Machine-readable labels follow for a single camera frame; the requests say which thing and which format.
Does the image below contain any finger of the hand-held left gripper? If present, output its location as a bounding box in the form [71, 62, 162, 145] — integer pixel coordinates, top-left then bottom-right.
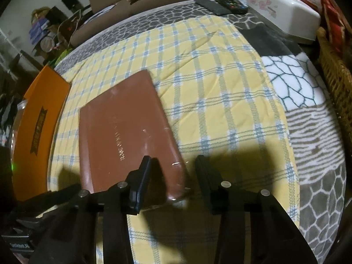
[16, 183, 83, 222]

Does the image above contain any yellow plaid cloth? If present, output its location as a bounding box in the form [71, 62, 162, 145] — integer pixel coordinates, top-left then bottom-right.
[45, 15, 300, 264]

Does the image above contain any plain black remote control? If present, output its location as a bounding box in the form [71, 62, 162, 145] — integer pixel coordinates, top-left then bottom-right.
[195, 0, 230, 16]

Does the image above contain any orange cardboard box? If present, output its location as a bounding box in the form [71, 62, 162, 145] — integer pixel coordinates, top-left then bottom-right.
[14, 64, 71, 202]

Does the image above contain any white paper sheet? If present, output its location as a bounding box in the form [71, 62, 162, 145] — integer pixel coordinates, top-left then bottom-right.
[91, 4, 116, 15]

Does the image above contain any blue and white box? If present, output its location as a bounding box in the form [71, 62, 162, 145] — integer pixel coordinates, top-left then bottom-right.
[29, 19, 48, 44]

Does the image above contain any round white disc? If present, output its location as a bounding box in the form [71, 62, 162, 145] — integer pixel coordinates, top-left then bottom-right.
[40, 36, 55, 51]

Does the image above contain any red snack packet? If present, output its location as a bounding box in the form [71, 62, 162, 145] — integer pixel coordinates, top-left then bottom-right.
[316, 0, 352, 42]

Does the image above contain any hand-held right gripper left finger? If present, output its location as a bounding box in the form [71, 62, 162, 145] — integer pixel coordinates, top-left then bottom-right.
[27, 155, 153, 264]

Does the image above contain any white tissue box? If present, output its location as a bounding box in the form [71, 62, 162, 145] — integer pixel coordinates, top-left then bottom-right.
[246, 0, 322, 43]

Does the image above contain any black box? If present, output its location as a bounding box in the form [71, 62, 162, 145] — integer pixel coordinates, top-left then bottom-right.
[62, 0, 80, 11]

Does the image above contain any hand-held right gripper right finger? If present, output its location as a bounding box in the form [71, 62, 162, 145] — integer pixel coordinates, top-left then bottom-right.
[194, 155, 311, 264]

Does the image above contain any wicker basket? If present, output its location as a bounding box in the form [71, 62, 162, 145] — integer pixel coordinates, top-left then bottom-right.
[316, 27, 352, 132]

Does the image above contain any black remote with coloured buttons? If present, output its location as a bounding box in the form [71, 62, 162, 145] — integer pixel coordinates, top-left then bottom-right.
[213, 0, 249, 14]

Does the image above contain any white cable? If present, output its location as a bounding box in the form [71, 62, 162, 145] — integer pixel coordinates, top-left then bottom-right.
[56, 5, 91, 50]

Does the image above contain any green cloth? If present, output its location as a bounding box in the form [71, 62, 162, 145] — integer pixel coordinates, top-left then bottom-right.
[53, 48, 73, 66]

